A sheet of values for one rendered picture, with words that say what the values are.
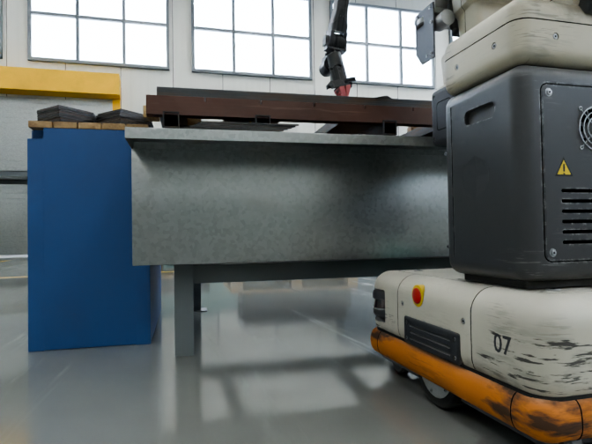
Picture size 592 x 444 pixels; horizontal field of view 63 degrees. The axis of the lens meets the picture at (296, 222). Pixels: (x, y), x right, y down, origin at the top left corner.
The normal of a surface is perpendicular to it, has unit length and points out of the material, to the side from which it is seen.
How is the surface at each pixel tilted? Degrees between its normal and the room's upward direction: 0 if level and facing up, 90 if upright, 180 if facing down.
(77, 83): 90
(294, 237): 90
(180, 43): 90
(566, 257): 90
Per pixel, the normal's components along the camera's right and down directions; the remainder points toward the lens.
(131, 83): 0.26, -0.03
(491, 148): -0.97, 0.01
